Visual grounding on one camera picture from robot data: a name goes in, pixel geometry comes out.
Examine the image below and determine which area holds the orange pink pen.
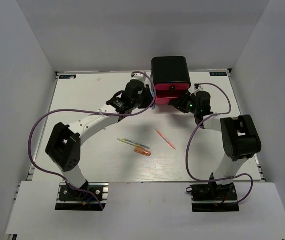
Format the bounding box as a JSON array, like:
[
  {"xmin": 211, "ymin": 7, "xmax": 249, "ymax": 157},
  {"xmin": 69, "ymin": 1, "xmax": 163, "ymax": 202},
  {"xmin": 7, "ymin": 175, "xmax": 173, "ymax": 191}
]
[{"xmin": 155, "ymin": 128, "xmax": 177, "ymax": 151}]

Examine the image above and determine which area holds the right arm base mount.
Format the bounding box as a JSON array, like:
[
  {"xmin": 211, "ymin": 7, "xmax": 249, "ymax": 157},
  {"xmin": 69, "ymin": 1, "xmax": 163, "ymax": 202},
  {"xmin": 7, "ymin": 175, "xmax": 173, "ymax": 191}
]
[{"xmin": 186, "ymin": 183, "xmax": 240, "ymax": 213}]

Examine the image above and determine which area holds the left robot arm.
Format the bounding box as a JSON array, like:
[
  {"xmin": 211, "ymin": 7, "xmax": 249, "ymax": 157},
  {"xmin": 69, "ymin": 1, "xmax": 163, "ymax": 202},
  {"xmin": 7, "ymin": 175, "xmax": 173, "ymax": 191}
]
[{"xmin": 45, "ymin": 79, "xmax": 153, "ymax": 200}]

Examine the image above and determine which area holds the blue correction tape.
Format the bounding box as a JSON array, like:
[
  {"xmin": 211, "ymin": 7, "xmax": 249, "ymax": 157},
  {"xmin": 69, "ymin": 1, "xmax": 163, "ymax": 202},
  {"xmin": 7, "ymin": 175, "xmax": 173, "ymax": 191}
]
[{"xmin": 150, "ymin": 91, "xmax": 156, "ymax": 110}]

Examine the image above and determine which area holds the left blue table label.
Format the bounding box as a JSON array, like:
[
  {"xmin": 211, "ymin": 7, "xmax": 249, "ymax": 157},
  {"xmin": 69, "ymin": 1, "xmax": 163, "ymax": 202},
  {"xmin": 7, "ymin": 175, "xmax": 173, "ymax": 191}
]
[{"xmin": 59, "ymin": 74, "xmax": 77, "ymax": 80}]

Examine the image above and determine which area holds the yellow blue pen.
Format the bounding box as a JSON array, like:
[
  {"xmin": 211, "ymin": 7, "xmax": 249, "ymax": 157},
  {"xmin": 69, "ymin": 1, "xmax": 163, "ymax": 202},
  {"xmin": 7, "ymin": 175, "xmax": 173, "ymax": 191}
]
[{"xmin": 117, "ymin": 138, "xmax": 151, "ymax": 150}]

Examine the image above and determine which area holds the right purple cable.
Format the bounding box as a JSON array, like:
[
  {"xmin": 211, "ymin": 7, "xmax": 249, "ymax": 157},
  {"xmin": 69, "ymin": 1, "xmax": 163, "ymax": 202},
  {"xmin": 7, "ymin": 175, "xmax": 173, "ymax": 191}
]
[{"xmin": 185, "ymin": 82, "xmax": 254, "ymax": 206}]

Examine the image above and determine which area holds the blue table label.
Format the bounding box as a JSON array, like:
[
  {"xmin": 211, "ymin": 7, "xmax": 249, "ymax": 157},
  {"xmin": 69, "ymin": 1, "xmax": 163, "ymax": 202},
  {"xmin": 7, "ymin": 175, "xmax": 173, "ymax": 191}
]
[
  {"xmin": 59, "ymin": 74, "xmax": 77, "ymax": 80},
  {"xmin": 209, "ymin": 72, "xmax": 228, "ymax": 77}
]

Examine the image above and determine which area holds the black pink drawer organizer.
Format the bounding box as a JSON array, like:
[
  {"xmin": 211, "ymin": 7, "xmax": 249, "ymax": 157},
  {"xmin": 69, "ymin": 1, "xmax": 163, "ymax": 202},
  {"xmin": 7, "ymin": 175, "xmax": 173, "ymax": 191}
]
[{"xmin": 151, "ymin": 56, "xmax": 191, "ymax": 105}]

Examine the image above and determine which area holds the purple cable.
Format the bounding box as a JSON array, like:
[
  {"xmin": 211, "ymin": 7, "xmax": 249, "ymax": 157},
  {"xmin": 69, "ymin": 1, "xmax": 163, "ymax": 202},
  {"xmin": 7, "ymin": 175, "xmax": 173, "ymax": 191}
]
[
  {"xmin": 185, "ymin": 82, "xmax": 254, "ymax": 206},
  {"xmin": 29, "ymin": 71, "xmax": 156, "ymax": 210}
]

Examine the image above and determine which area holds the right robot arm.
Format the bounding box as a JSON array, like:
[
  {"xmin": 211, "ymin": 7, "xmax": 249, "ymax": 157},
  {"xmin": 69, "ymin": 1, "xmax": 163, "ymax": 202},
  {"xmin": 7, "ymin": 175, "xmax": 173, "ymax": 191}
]
[{"xmin": 169, "ymin": 91, "xmax": 262, "ymax": 200}]

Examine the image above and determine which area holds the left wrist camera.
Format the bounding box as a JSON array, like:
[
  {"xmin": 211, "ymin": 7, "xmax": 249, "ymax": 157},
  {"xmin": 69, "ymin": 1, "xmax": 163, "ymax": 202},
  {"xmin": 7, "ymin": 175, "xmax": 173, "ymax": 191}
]
[{"xmin": 131, "ymin": 72, "xmax": 146, "ymax": 83}]

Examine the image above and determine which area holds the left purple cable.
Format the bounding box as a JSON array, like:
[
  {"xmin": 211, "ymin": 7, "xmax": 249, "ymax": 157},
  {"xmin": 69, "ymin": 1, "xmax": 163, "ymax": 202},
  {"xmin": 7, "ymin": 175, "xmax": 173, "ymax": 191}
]
[{"xmin": 29, "ymin": 71, "xmax": 156, "ymax": 210}]

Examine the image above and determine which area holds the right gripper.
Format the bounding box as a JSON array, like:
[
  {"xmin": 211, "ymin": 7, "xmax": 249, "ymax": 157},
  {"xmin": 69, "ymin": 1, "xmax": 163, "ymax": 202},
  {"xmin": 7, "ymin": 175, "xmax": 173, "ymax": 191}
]
[{"xmin": 170, "ymin": 90, "xmax": 201, "ymax": 115}]

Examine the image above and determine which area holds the right blue table label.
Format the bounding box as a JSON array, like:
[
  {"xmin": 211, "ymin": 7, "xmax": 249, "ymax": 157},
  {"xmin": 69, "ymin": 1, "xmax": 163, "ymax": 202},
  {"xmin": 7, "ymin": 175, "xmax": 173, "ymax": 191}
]
[{"xmin": 209, "ymin": 72, "xmax": 228, "ymax": 77}]

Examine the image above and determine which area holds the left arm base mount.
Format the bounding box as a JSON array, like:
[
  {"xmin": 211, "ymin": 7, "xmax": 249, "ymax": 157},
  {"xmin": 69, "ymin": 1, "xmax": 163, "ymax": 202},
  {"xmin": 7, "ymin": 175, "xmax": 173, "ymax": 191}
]
[{"xmin": 55, "ymin": 182, "xmax": 109, "ymax": 212}]

